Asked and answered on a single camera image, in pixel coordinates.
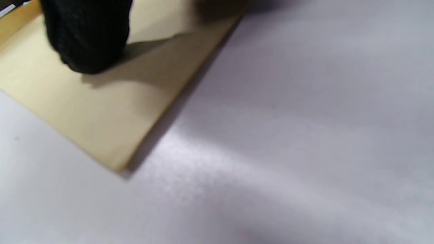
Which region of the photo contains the person's right hand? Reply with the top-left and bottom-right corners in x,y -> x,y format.
39,0 -> 133,75

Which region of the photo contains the brown paper envelope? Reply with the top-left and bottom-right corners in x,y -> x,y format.
0,0 -> 246,174

